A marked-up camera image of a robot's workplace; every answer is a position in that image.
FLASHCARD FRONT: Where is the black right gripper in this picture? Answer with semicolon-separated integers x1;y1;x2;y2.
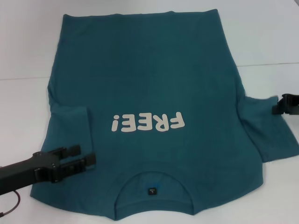
271;93;299;116

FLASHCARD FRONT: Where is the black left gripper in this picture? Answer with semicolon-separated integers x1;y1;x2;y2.
0;144;97;196

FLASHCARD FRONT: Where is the teal T-shirt with FREE print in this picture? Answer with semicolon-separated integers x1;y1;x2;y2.
29;8;299;222

